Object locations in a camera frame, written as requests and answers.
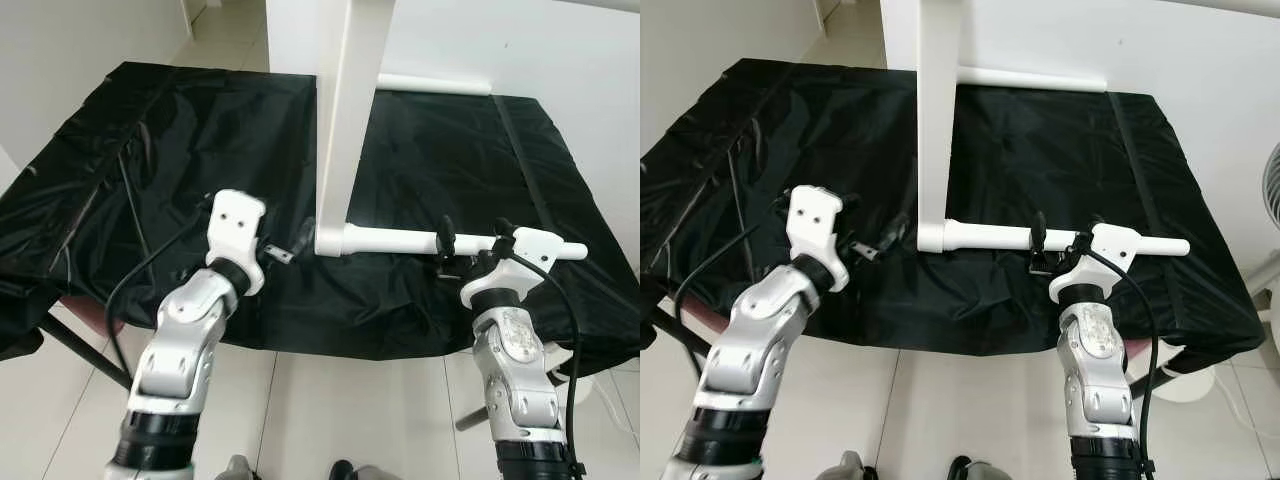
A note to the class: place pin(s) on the white plastic table top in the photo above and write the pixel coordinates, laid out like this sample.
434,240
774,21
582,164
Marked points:
938,120
350,100

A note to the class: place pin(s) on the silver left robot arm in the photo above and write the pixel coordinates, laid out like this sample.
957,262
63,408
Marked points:
760,330
185,330

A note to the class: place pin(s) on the black tablecloth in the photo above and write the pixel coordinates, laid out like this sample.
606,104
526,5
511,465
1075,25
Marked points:
430,160
1040,160

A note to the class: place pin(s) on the grey left robot foot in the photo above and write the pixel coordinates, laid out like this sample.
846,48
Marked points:
238,468
845,466

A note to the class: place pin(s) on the grey robot foot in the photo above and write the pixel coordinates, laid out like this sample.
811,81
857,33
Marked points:
975,470
845,466
238,468
355,472

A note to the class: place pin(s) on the grey right robot foot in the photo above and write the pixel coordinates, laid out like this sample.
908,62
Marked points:
355,472
975,470

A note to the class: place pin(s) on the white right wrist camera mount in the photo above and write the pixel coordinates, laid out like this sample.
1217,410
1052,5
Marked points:
1115,240
535,240

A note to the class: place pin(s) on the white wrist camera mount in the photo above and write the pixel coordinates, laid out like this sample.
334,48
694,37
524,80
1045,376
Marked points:
815,215
1115,240
235,220
535,240

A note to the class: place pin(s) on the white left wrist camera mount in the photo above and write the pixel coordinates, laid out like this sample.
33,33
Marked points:
235,220
815,215

